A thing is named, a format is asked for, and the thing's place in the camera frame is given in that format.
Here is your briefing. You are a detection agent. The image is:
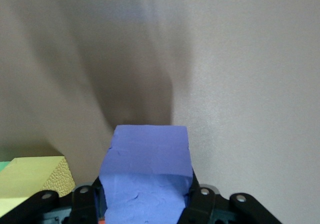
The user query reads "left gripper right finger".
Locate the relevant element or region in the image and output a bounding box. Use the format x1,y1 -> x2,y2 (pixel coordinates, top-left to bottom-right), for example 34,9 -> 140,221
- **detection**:
178,168 -> 284,224

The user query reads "brown table mat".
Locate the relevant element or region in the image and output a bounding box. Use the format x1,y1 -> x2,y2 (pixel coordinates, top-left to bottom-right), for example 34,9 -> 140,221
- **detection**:
0,0 -> 320,224

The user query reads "green foam cube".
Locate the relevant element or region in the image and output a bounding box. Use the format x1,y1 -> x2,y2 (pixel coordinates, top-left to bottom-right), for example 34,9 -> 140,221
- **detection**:
0,161 -> 13,173

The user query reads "purple foam cube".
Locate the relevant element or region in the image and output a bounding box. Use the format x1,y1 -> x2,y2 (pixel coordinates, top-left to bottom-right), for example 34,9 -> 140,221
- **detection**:
98,124 -> 195,224

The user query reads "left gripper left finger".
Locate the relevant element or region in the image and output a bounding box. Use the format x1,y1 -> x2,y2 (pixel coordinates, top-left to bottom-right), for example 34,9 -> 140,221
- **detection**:
4,176 -> 108,224

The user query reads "yellow foam cube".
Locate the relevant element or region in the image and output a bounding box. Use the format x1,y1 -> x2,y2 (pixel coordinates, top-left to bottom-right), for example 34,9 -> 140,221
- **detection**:
0,155 -> 76,214

